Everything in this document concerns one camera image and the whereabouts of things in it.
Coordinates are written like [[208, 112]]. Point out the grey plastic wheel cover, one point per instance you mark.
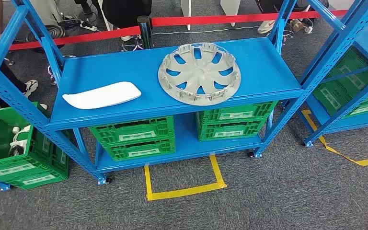
[[200, 74]]

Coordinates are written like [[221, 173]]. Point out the white plastic part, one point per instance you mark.
[[20, 144]]

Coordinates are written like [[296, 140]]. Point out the green folded plastic crate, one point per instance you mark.
[[260, 111], [158, 125], [117, 152], [250, 130]]

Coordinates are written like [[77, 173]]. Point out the white curved plastic panel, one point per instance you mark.
[[101, 95]]

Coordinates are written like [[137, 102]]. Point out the chrome stool base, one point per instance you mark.
[[287, 31], [9, 58], [51, 74], [130, 49]]

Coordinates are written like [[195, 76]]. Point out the red barrier belt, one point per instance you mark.
[[219, 19], [76, 38]]

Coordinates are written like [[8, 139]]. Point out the white table leg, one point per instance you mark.
[[230, 9], [186, 12]]

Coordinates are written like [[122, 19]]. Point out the white slanted leg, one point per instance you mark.
[[105, 16]]

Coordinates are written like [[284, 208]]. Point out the white power strip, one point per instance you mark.
[[90, 27]]

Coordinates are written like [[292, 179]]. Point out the green open plastic crate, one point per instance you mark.
[[44, 165]]

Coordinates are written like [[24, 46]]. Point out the white power adapter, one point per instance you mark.
[[307, 29]]

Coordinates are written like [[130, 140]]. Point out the black round stool seat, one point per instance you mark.
[[49, 31]]

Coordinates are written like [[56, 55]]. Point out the white cabinet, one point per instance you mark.
[[44, 9]]

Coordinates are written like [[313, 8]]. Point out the black stanchion post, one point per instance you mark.
[[145, 31]]

